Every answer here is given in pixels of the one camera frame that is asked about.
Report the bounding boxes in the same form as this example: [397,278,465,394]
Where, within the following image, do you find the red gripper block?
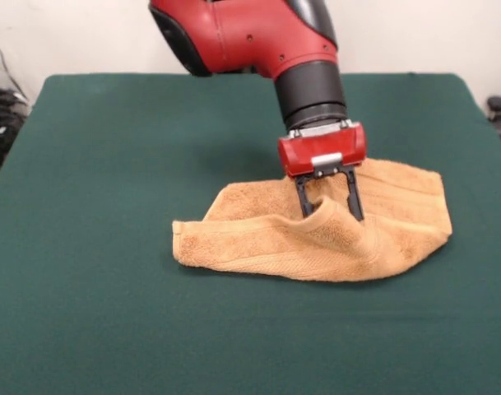
[277,122,367,223]

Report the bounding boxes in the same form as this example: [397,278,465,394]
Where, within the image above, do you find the orange terry towel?
[170,158,453,284]

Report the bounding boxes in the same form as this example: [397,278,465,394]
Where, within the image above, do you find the dark green table cloth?
[0,72,501,395]

